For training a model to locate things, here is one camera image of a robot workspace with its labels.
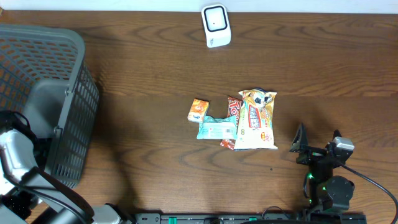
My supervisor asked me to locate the black camera cable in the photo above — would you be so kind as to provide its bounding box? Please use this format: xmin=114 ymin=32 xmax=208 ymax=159
xmin=337 ymin=161 xmax=398 ymax=218

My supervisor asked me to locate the small orange box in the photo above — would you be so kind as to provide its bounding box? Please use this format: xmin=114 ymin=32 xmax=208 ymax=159
xmin=187 ymin=98 xmax=210 ymax=123

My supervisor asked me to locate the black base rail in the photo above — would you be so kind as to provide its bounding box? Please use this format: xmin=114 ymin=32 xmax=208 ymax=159
xmin=134 ymin=212 xmax=367 ymax=224

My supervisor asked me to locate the grey plastic basket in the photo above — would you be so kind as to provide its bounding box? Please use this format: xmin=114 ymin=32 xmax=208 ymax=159
xmin=1 ymin=24 xmax=99 ymax=188

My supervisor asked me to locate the red chocolate bar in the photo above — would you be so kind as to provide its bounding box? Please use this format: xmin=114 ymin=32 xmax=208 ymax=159
xmin=220 ymin=96 xmax=243 ymax=150

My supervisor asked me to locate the orange snack bag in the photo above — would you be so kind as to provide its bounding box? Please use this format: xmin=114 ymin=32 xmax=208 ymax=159
xmin=234 ymin=88 xmax=278 ymax=151

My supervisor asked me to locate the white barcode scanner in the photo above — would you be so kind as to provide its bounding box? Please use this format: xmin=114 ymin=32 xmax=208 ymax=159
xmin=201 ymin=4 xmax=232 ymax=48

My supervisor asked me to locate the green wet wipes pack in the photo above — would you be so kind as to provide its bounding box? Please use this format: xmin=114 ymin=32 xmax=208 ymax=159
xmin=197 ymin=115 xmax=238 ymax=140

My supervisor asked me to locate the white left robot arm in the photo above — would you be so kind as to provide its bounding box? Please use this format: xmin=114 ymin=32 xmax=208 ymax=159
xmin=1 ymin=110 xmax=134 ymax=224

